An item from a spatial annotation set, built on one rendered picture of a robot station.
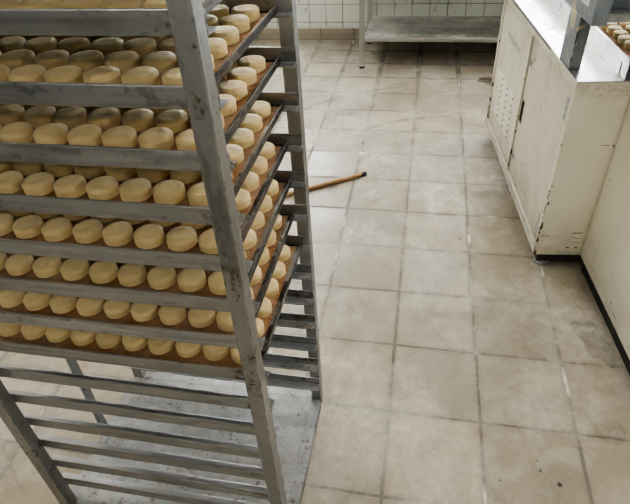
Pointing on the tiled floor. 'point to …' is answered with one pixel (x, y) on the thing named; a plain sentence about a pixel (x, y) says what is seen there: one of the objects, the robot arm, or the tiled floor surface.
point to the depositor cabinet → (552, 127)
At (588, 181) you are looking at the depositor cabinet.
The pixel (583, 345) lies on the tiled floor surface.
